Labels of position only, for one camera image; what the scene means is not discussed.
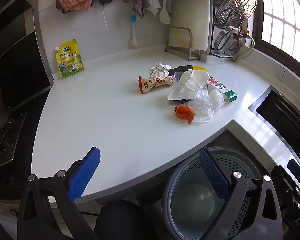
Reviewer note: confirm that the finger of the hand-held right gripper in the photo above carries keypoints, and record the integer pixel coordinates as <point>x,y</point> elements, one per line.
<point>296,167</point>

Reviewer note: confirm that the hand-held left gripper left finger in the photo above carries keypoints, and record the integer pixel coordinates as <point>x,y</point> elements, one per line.
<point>86,170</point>

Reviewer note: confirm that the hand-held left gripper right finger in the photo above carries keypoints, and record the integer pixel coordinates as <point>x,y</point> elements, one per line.
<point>212,172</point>

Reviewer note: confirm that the grey blue perforated wastebasket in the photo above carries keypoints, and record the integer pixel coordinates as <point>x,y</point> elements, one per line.
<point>190,197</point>

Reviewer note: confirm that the clear plastic bag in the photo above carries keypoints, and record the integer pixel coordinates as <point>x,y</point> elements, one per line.
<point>205,105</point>

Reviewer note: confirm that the white green carton box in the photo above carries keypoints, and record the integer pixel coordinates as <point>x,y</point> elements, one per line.
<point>227,93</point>

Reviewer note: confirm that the white plastic bag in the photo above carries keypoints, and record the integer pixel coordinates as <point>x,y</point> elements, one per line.
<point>187,85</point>

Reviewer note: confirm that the clear plastic cup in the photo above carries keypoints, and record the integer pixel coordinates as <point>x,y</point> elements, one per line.
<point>177,76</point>

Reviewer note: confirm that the red white snack wrapper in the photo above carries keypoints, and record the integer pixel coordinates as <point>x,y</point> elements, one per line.
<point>152,83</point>

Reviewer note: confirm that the black cloth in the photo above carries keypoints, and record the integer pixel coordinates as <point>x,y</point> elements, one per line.
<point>182,68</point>

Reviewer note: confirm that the white tissue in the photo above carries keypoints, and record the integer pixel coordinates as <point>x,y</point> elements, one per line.
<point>157,70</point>

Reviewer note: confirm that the black sink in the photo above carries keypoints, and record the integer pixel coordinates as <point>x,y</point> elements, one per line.
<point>285,115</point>

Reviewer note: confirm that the black stove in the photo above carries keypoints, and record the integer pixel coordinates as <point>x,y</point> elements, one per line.
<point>7,142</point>

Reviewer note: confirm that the yellow spout pouch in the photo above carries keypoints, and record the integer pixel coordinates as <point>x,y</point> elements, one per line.
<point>69,60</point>

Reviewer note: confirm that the metal cutting board stand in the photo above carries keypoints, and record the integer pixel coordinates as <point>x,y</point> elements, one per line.
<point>190,42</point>

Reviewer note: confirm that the red rimmed pot lid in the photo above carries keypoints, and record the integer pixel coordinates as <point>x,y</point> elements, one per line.
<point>238,42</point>

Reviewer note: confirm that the glass pot lid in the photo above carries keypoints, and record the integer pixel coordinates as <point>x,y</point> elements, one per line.
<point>225,40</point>

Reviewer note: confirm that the blue white bottle brush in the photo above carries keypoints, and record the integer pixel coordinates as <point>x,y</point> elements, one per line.
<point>133,41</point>

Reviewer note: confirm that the gas valve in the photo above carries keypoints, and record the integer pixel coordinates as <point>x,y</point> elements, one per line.
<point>245,36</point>

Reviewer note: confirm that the window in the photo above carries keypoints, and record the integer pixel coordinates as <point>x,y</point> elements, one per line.
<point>282,17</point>

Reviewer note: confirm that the white zip tie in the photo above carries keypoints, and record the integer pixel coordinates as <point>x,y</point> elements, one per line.
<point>104,15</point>

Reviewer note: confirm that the white rice paddle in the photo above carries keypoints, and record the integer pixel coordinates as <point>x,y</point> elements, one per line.
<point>164,15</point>

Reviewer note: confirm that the metal steamer basket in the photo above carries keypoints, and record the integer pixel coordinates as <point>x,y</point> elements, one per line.
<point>236,8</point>

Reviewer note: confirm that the white cutting board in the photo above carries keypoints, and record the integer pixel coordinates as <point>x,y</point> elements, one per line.
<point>190,5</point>

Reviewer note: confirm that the grey purple cloth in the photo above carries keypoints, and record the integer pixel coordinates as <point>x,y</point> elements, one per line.
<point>139,2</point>

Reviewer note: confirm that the white cloth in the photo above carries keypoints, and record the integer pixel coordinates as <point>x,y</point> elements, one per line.
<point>153,3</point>

